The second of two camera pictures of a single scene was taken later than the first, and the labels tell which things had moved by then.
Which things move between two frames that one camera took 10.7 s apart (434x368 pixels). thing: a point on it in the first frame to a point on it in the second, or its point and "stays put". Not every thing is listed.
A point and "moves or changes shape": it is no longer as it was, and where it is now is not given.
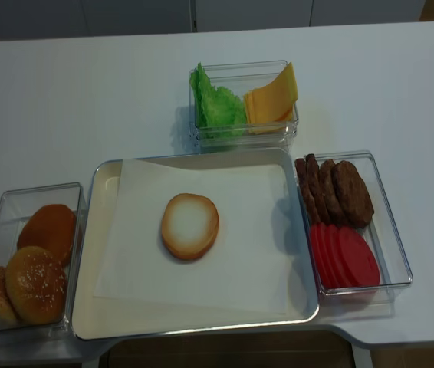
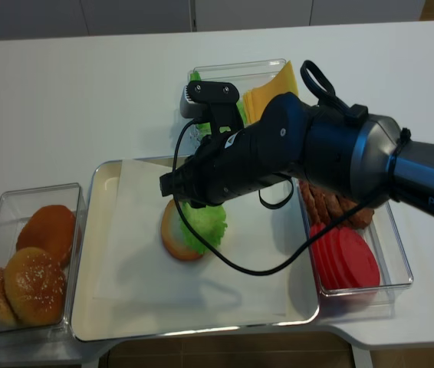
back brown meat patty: x=304 y=185 stays put
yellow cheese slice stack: x=270 y=108 stays put
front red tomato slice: x=359 y=261 stays put
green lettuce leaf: x=214 y=108 moves or changes shape
